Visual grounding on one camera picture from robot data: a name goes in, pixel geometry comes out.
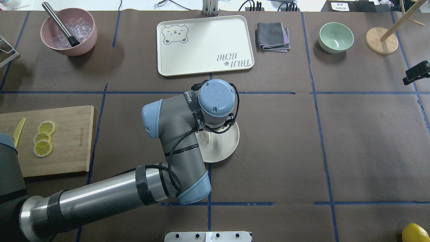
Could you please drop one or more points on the green bowl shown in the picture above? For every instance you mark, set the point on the green bowl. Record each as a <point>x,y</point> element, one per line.
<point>335,38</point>

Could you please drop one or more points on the lemon slice middle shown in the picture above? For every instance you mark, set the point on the lemon slice middle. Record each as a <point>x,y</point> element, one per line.
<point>42,136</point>

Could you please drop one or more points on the bamboo cutting board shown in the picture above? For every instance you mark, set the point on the bamboo cutting board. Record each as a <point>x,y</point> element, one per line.
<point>72,139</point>

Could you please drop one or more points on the pink bowl with ice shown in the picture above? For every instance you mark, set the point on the pink bowl with ice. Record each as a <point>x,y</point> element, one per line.
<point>81,25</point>

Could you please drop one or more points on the lemon slice top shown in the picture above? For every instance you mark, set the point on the lemon slice top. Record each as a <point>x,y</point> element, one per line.
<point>47,126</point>

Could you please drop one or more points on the cream bear tray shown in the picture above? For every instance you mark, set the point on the cream bear tray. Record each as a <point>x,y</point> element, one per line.
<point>203,45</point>

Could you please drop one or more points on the lemon slice bottom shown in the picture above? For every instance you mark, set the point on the lemon slice bottom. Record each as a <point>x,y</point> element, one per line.
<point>42,148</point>

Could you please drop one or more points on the aluminium frame post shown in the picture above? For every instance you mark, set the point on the aluminium frame post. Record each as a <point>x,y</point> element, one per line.
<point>210,7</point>

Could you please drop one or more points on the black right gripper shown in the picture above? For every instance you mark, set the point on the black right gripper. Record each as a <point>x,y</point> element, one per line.
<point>417,71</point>

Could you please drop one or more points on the grey folded cloth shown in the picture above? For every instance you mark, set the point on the grey folded cloth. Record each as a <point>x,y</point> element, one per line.
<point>273,37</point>

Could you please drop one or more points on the black power strip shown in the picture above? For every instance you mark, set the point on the black power strip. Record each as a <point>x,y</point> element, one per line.
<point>272,6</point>

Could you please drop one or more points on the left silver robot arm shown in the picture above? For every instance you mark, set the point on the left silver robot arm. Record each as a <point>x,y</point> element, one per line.
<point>174,121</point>

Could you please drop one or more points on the cream round plate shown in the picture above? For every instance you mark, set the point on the cream round plate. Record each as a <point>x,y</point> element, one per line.
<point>217,147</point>

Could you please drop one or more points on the wooden mug tree stand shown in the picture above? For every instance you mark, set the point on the wooden mug tree stand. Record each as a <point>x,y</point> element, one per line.
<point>384,41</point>

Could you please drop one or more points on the cup rack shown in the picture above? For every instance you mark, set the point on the cup rack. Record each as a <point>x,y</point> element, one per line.
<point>7,52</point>

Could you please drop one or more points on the black phone stand box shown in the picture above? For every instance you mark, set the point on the black phone stand box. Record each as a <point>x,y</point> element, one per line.
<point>348,6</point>

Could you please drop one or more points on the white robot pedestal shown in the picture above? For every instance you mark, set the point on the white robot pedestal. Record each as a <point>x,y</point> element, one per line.
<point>209,236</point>

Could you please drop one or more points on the yellow lemon near lime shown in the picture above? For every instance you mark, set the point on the yellow lemon near lime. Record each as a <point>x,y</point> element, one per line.
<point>414,233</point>

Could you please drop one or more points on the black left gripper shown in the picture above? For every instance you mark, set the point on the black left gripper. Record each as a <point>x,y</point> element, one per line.
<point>231,118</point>

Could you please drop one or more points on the lemon slice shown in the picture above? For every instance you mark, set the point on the lemon slice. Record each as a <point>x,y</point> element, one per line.
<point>42,136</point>
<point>47,126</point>
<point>42,148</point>

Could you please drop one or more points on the yellow plastic knife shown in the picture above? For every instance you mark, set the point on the yellow plastic knife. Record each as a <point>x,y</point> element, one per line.
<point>17,132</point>

